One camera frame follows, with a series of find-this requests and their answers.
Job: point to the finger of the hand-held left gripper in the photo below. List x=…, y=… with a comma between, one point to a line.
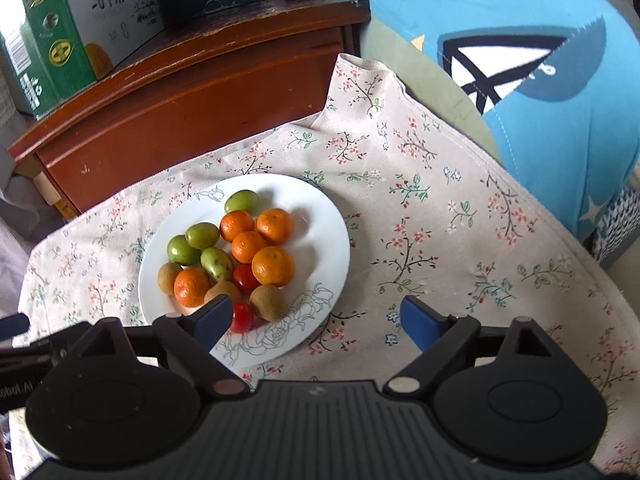
x=45, y=347
x=12, y=325

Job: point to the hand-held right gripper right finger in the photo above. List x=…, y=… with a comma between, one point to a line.
x=422, y=322

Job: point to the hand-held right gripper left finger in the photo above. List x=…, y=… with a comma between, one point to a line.
x=215, y=320

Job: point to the red cherry tomato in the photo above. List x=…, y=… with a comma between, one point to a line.
x=246, y=278
x=241, y=317

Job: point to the brown kiwi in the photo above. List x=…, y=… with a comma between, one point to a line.
x=225, y=290
x=168, y=277
x=268, y=302

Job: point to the mandarin orange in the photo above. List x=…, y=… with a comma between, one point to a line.
x=237, y=225
x=192, y=287
x=273, y=266
x=248, y=246
x=274, y=225

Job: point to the green jujube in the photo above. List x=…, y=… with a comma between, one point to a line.
x=202, y=235
x=240, y=201
x=216, y=264
x=182, y=250

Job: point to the white plate with rose outline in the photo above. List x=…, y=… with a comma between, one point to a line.
x=320, y=240

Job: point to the floral tablecloth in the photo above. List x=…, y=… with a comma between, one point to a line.
x=425, y=220

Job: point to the lilac gingham cloth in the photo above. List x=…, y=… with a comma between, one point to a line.
x=20, y=210

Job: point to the beige checkered cloth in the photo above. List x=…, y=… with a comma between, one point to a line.
x=9, y=105

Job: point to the blue white knitted cloth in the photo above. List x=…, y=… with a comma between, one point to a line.
x=617, y=220

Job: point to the brown wooden cabinet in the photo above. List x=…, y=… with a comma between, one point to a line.
x=190, y=90

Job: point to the blue sailboat print cushion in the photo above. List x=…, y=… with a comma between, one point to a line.
x=550, y=125

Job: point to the grey-green sofa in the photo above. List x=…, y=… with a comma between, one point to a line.
x=425, y=75

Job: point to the green and white carton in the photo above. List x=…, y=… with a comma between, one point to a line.
x=55, y=35

